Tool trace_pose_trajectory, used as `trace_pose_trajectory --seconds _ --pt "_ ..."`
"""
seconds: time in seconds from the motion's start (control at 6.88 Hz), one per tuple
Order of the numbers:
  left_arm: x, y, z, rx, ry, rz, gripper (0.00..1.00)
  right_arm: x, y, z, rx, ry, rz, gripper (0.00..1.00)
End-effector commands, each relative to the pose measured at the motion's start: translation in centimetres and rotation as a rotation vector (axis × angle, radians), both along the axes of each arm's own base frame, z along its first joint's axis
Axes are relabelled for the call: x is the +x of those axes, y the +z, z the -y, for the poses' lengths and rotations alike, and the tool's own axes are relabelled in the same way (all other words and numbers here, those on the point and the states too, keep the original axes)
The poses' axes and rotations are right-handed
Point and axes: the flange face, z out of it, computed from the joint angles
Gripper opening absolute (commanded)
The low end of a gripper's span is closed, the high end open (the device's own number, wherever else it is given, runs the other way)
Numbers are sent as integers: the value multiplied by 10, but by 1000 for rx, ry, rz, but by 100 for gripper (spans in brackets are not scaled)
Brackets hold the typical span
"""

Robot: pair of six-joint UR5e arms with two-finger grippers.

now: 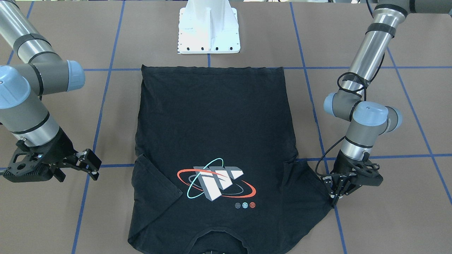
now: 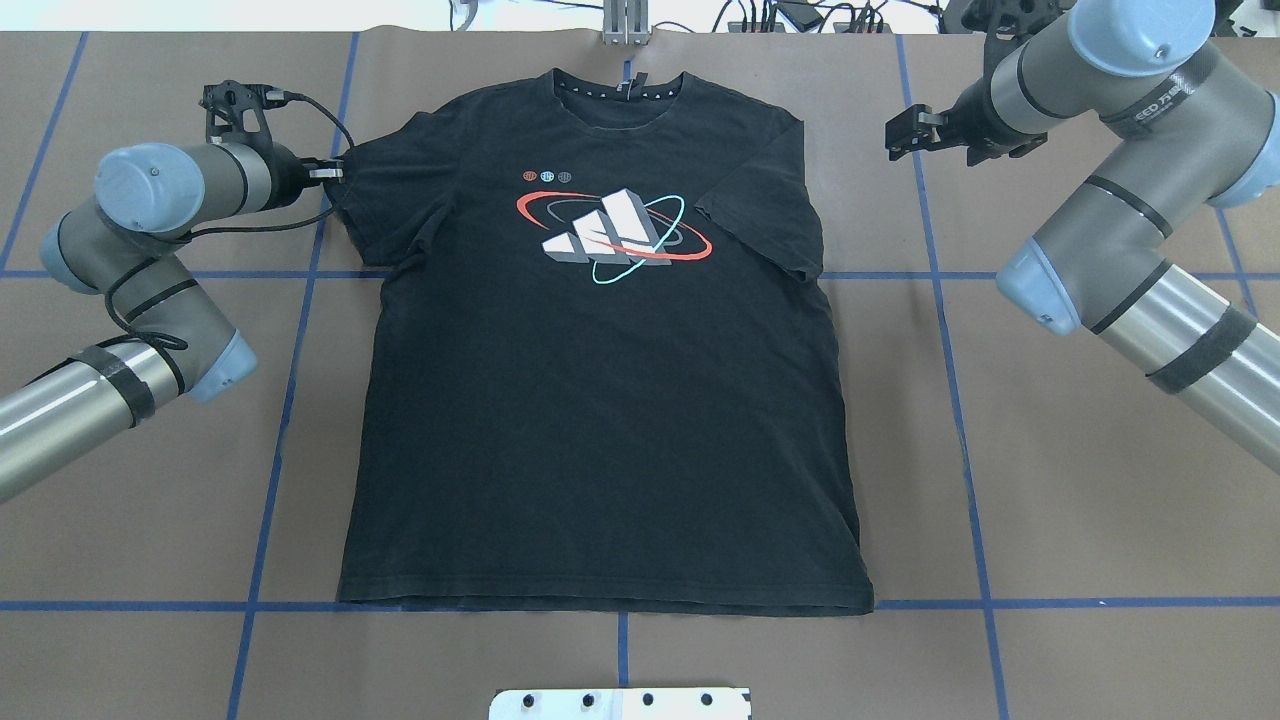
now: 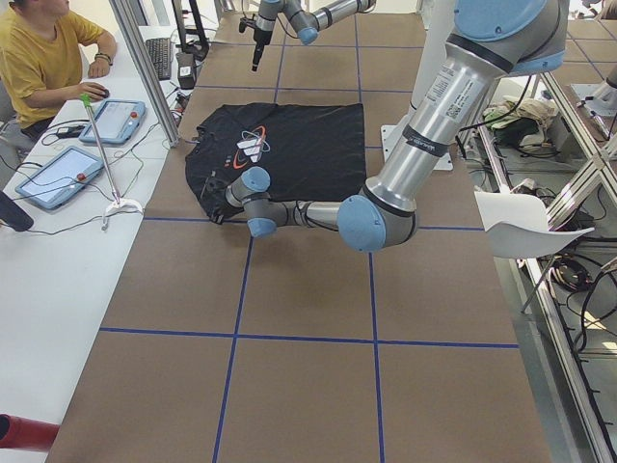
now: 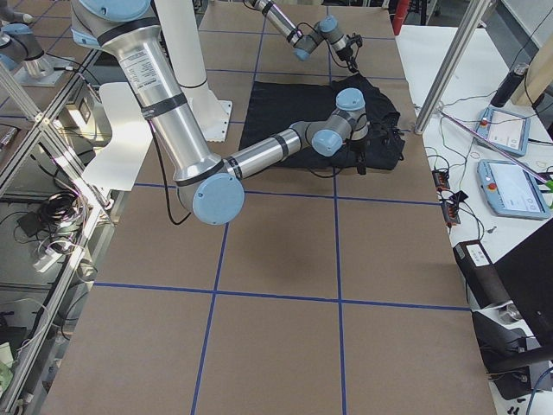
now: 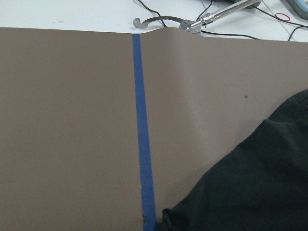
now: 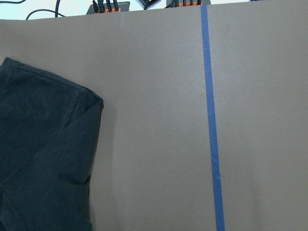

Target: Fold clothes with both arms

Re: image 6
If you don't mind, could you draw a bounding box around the black graphic t-shirt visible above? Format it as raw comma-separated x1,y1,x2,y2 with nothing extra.
0,58,103,231

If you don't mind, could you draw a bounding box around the near orange black usb hub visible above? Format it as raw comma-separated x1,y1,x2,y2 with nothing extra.
86,0,130,14

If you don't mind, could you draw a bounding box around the far orange black usb hub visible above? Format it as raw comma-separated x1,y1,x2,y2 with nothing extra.
166,0,211,8

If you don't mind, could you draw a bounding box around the orange black usb hub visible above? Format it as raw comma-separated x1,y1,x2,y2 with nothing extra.
86,0,130,14
166,0,211,8

